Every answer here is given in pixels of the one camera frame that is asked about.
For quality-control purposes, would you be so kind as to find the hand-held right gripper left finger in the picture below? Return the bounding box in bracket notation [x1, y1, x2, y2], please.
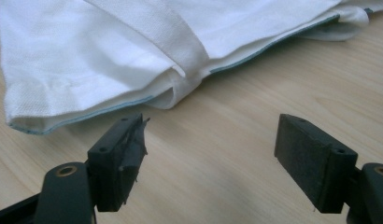
[87, 113, 151, 214]

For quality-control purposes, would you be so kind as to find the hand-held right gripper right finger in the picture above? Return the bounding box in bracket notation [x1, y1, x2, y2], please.
[274, 113, 359, 215]

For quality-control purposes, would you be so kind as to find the white and teal tote bag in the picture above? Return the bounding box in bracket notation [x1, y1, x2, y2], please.
[0, 0, 383, 136]

